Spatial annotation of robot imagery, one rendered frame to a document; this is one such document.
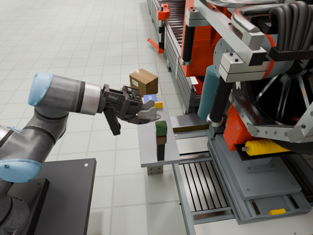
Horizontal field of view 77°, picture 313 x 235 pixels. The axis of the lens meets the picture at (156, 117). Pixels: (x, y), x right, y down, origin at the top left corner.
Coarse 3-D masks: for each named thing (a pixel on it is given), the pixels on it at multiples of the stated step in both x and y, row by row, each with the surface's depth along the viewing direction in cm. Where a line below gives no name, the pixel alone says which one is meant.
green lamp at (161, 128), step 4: (164, 120) 70; (156, 124) 69; (160, 124) 69; (164, 124) 69; (156, 128) 68; (160, 128) 68; (164, 128) 68; (156, 132) 69; (160, 132) 69; (164, 132) 69
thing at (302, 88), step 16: (256, 16) 79; (304, 64) 66; (256, 80) 89; (272, 80) 76; (288, 80) 68; (304, 80) 62; (256, 96) 86; (272, 96) 86; (288, 96) 69; (304, 96) 63; (272, 112) 79; (288, 112) 72; (304, 112) 79
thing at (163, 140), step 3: (165, 135) 72; (156, 138) 71; (159, 138) 71; (162, 138) 71; (165, 138) 72; (156, 141) 72; (159, 141) 72; (162, 141) 72; (165, 141) 73; (156, 144) 73; (159, 144) 74
